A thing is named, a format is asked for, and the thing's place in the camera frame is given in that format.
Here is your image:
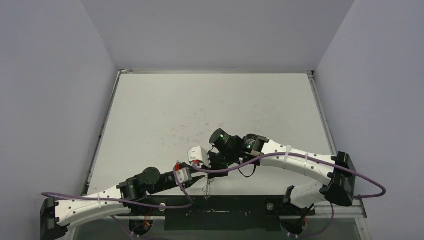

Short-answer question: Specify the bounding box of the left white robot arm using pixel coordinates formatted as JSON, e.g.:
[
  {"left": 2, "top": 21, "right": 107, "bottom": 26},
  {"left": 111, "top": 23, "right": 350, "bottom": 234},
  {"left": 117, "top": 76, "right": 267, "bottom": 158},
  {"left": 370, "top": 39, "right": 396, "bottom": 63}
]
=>
[{"left": 40, "top": 163, "right": 203, "bottom": 240}]

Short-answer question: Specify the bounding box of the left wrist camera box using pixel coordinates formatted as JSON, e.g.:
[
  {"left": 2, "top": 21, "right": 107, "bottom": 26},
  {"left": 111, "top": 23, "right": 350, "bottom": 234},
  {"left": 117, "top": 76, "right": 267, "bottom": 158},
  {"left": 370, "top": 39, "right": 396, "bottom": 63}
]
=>
[{"left": 174, "top": 162, "right": 193, "bottom": 184}]

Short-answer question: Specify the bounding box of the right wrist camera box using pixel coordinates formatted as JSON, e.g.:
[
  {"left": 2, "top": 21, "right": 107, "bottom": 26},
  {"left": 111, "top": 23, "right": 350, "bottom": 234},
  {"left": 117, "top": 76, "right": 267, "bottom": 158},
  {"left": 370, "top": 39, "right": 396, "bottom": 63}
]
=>
[{"left": 187, "top": 146, "right": 211, "bottom": 168}]

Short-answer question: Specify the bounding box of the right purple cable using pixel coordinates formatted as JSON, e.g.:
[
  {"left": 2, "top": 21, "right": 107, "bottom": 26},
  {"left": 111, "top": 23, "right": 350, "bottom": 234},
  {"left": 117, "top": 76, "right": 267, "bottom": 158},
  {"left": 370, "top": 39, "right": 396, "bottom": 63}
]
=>
[{"left": 190, "top": 152, "right": 388, "bottom": 239}]

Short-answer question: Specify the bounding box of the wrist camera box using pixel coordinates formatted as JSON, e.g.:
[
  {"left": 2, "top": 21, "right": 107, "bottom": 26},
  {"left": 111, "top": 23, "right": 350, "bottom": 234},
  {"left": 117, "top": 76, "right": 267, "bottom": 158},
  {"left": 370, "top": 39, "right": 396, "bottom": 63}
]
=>
[
  {"left": 187, "top": 146, "right": 211, "bottom": 168},
  {"left": 174, "top": 162, "right": 193, "bottom": 184}
]

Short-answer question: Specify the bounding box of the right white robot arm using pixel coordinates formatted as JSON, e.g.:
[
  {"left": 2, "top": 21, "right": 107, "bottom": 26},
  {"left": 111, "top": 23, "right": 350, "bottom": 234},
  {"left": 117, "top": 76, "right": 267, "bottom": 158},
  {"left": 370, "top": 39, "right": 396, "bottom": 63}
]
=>
[{"left": 209, "top": 128, "right": 356, "bottom": 215}]

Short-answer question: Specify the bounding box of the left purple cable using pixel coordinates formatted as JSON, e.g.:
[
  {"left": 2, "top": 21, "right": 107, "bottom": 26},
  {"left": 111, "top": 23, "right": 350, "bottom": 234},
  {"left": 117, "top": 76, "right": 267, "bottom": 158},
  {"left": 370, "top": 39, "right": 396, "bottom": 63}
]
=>
[{"left": 41, "top": 163, "right": 195, "bottom": 240}]

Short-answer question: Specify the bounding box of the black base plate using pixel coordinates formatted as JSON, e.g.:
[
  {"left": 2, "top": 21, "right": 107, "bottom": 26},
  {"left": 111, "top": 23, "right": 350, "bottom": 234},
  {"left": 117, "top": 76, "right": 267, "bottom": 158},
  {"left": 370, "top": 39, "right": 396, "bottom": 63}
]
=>
[{"left": 128, "top": 195, "right": 316, "bottom": 232}]

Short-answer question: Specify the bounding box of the purple cable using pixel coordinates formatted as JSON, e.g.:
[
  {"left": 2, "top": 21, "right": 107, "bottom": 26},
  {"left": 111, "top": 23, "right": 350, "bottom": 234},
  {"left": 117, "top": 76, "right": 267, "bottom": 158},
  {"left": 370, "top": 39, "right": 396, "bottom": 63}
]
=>
[
  {"left": 41, "top": 163, "right": 195, "bottom": 240},
  {"left": 190, "top": 152, "right": 388, "bottom": 239}
]

